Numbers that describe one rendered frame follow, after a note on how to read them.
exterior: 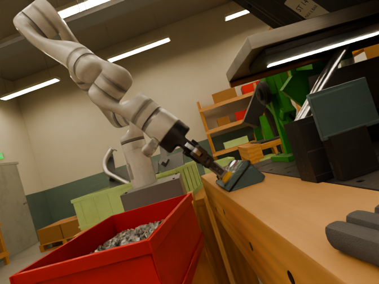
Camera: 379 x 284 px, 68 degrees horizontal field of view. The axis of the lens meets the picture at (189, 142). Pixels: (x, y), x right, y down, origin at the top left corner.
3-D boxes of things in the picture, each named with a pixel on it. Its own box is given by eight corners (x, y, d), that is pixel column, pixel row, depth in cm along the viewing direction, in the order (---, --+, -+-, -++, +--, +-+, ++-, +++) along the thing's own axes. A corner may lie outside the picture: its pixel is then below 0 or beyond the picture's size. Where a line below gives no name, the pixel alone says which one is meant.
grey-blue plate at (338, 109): (339, 182, 42) (309, 93, 42) (332, 181, 44) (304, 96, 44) (397, 163, 43) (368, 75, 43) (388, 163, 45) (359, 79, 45)
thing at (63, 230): (40, 252, 569) (34, 231, 570) (65, 238, 648) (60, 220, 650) (92, 239, 546) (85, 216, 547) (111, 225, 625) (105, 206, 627)
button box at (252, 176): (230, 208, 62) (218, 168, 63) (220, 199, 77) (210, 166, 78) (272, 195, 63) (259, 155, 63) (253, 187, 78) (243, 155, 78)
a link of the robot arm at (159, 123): (150, 158, 69) (131, 142, 69) (179, 121, 70) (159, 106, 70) (146, 158, 60) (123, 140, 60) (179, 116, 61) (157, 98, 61)
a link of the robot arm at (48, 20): (37, -9, 76) (93, 62, 96) (9, 13, 74) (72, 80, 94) (49, -2, 71) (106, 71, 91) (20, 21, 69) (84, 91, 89)
